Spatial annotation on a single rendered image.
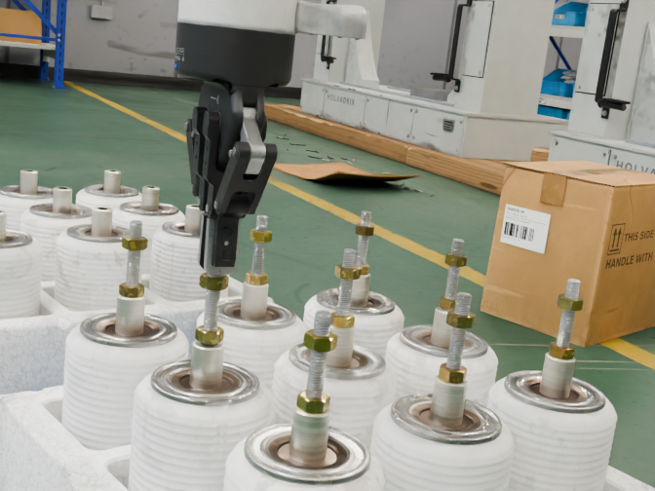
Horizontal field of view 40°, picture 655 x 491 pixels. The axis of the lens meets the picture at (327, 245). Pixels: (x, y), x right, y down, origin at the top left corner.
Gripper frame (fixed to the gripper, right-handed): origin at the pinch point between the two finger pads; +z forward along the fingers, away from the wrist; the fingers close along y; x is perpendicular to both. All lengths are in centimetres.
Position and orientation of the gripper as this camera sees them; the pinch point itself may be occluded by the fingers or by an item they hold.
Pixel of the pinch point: (218, 243)
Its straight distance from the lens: 61.0
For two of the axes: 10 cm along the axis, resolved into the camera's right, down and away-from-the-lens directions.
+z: -1.1, 9.7, 2.2
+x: 9.1, 0.1, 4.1
